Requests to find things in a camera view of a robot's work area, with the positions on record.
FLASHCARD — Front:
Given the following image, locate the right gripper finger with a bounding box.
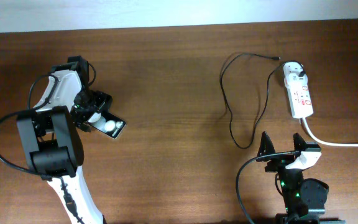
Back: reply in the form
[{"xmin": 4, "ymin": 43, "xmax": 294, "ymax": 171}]
[
  {"xmin": 293, "ymin": 133, "xmax": 306, "ymax": 151},
  {"xmin": 257, "ymin": 131, "xmax": 275, "ymax": 157}
]

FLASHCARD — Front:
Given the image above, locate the black smartphone with white circles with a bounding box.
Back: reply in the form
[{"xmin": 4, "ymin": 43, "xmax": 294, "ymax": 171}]
[{"xmin": 87, "ymin": 111, "xmax": 126, "ymax": 139}]

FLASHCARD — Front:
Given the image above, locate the black charger cable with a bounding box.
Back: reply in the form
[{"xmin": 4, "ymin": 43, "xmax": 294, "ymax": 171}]
[{"xmin": 219, "ymin": 52, "xmax": 306, "ymax": 149}]

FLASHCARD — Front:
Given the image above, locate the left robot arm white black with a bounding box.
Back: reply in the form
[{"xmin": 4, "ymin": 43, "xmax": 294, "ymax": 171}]
[{"xmin": 17, "ymin": 69, "xmax": 106, "ymax": 224}]

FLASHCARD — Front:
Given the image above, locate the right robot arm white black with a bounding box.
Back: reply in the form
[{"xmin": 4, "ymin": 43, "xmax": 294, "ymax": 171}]
[{"xmin": 257, "ymin": 132, "xmax": 329, "ymax": 223}]

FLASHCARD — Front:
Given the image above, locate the white USB charger plug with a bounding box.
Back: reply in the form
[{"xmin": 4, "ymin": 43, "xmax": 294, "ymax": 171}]
[{"xmin": 284, "ymin": 73, "xmax": 308, "ymax": 89}]

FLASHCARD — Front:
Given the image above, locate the white power strip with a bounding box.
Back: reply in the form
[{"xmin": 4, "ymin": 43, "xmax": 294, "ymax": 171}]
[{"xmin": 283, "ymin": 62, "xmax": 313, "ymax": 119}]

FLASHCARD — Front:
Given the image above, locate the white power strip cord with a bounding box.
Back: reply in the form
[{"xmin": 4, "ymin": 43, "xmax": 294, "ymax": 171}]
[{"xmin": 300, "ymin": 117, "xmax": 358, "ymax": 149}]

